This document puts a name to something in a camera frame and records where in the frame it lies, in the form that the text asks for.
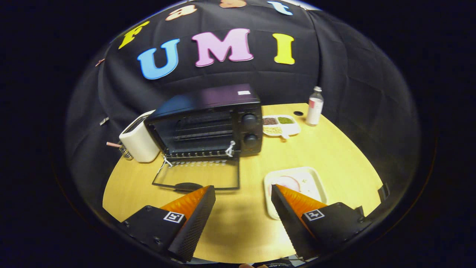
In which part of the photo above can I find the white toaster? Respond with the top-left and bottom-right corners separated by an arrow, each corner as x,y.
119,110 -> 160,163

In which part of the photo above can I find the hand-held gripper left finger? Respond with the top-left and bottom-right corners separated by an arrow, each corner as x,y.
118,185 -> 216,263

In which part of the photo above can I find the black toaster oven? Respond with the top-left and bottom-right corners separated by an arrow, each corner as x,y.
144,84 -> 263,192

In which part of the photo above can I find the clear bottle pink label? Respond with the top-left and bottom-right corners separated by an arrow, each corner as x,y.
306,86 -> 324,127

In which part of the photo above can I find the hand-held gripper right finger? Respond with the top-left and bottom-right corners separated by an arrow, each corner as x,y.
271,184 -> 373,260

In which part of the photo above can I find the pink ham slice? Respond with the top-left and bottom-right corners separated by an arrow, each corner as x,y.
270,176 -> 301,196

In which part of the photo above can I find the white divided bean dish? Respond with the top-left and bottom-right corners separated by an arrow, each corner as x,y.
262,115 -> 301,139

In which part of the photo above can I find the cream square food tray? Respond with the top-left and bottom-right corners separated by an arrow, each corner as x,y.
263,166 -> 328,220

